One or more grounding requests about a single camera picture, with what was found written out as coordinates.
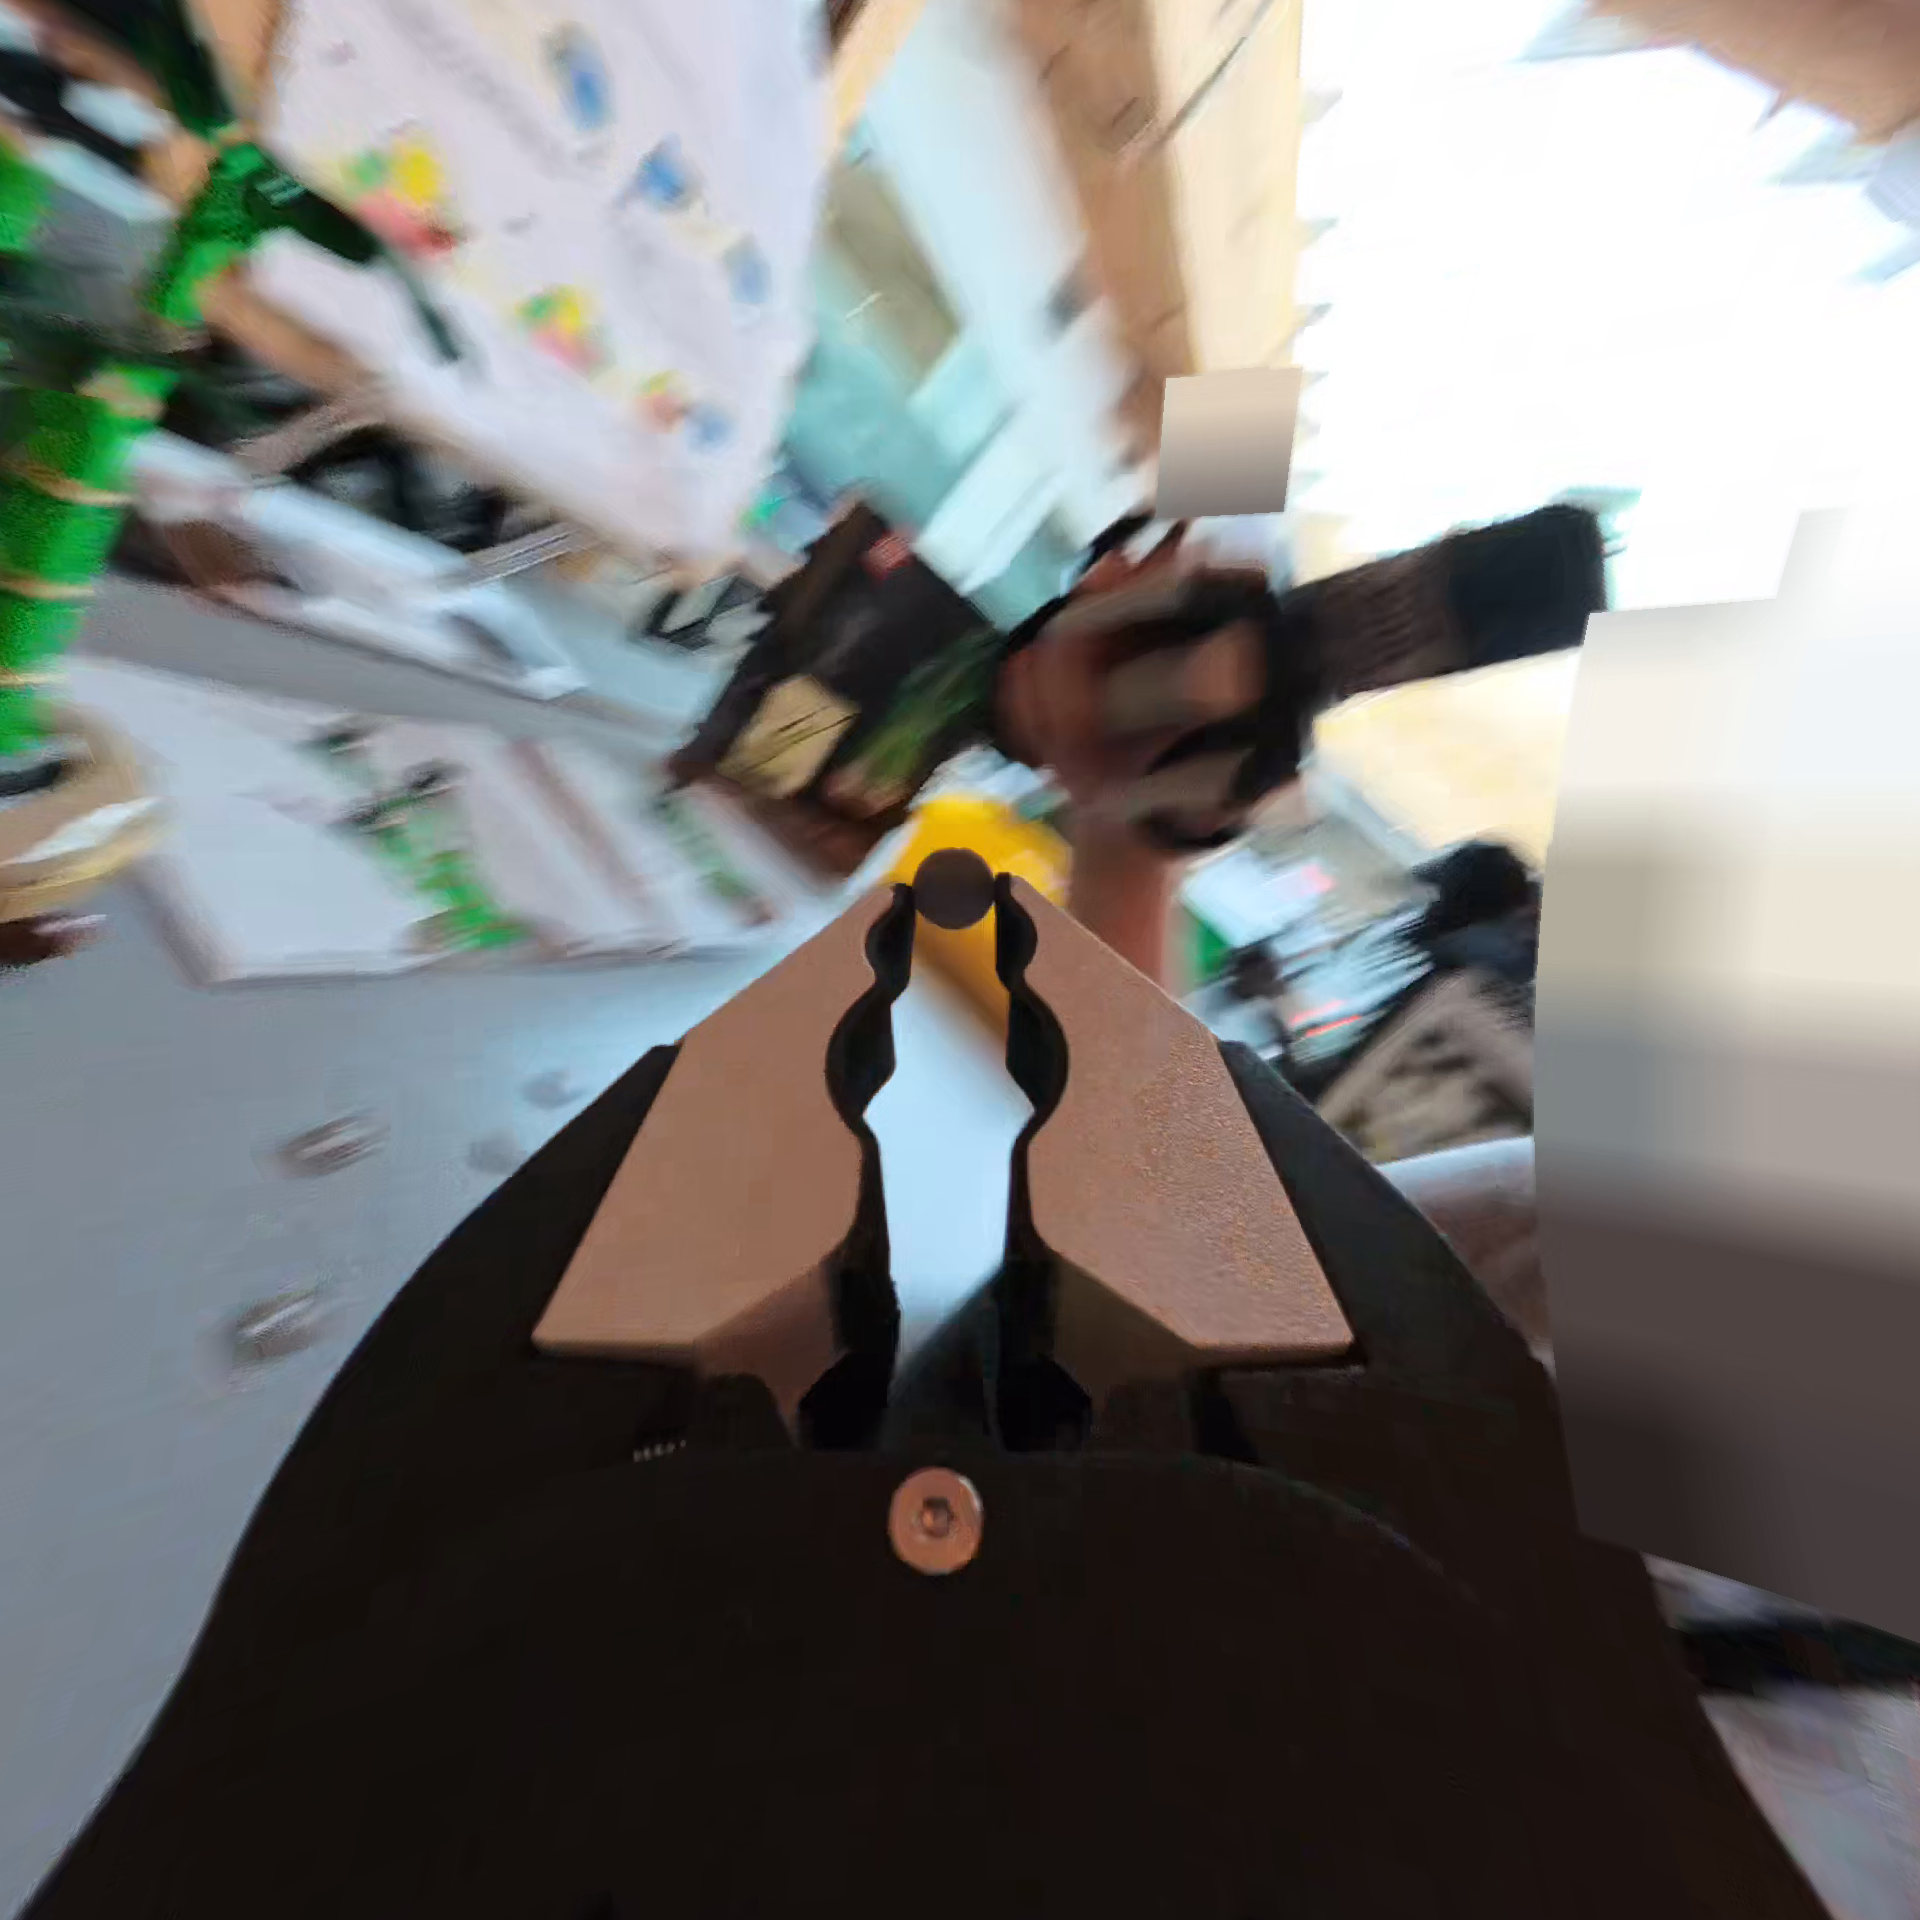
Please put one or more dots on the person's right forearm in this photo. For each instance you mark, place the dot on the person's right forearm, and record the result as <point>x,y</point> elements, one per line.
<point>1128,899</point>

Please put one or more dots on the dark blurred object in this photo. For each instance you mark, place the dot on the dark blurred object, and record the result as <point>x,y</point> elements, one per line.
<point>1455,599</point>

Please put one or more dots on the yellow plastic bin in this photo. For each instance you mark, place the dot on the yellow plastic bin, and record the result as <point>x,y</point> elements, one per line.
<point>975,833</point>

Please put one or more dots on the green lego bamboo plant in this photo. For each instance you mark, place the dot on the green lego bamboo plant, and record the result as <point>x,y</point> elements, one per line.
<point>70,449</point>

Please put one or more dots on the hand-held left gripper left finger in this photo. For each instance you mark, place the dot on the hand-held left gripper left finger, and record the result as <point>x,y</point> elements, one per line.
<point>719,1201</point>

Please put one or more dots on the printed instruction poster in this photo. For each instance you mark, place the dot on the printed instruction poster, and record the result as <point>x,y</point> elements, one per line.
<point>572,254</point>

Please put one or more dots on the lego instruction booklet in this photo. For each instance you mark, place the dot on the lego instruction booklet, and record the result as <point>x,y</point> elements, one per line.
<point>451,840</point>

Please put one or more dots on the person's right hand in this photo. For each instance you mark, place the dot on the person's right hand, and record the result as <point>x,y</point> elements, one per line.
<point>1089,684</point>

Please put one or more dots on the small grey lego piece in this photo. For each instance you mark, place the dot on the small grey lego piece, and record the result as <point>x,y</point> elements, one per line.
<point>279,1329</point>
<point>328,1143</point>

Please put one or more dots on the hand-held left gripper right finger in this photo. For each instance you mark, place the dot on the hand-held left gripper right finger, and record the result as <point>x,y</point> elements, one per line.
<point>1185,1201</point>

